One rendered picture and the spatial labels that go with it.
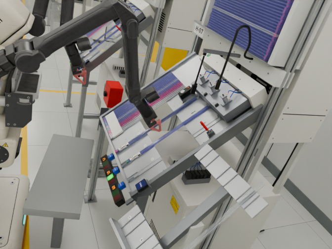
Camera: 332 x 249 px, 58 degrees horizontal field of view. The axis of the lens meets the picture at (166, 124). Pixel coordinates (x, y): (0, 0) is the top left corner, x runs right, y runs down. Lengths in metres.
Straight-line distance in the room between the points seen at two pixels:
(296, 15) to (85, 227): 1.73
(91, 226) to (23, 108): 1.09
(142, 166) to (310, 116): 0.86
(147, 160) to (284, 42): 0.78
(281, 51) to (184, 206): 0.87
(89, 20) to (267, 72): 0.74
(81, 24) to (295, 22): 0.78
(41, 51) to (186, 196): 0.99
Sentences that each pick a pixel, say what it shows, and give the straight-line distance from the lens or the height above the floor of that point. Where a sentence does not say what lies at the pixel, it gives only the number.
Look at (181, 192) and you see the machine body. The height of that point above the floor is 0.62.
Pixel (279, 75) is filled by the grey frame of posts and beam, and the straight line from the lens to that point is 1.30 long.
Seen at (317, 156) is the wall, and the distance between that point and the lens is 3.03.
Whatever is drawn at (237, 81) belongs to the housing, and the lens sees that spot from 1.44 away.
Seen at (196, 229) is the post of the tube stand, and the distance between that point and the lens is 1.19.
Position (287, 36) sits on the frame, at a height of 1.51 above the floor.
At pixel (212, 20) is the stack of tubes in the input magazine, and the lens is 1.69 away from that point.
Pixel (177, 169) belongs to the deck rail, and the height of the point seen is 0.87.
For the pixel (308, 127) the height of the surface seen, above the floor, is 1.10.
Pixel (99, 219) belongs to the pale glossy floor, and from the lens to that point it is 2.23.
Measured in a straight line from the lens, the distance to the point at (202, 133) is 1.40.
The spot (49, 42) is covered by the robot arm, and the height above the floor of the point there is 1.31.
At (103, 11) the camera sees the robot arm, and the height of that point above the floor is 1.44.
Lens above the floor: 1.64
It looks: 28 degrees down
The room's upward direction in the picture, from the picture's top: 16 degrees clockwise
